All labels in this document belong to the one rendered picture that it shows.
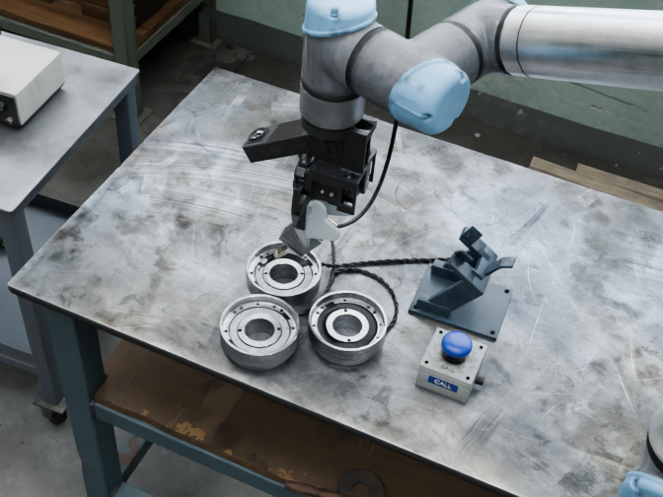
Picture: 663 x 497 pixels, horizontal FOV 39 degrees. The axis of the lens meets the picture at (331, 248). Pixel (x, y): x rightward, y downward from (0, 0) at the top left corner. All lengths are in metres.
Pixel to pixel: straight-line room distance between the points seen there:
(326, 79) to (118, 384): 0.72
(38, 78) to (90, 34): 1.06
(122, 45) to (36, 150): 1.05
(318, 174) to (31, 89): 0.83
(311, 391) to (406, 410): 0.13
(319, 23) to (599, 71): 0.29
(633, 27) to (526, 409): 0.54
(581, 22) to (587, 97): 1.90
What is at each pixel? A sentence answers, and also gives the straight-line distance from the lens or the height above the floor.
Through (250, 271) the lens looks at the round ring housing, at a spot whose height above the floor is 0.83.
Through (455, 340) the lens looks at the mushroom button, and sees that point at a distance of 1.22.
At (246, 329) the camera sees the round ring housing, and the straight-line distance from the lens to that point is 1.28.
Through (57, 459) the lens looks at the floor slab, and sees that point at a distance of 2.17.
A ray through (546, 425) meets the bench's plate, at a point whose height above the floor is 0.80.
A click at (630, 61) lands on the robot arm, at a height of 1.31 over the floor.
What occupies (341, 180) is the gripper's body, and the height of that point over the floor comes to 1.07.
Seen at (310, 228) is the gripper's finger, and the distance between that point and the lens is 1.20.
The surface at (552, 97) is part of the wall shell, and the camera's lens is 2.91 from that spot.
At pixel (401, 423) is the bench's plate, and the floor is 0.80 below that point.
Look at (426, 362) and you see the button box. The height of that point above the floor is 0.85.
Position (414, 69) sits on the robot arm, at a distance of 0.96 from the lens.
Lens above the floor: 1.80
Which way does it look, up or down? 45 degrees down
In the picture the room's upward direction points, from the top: 5 degrees clockwise
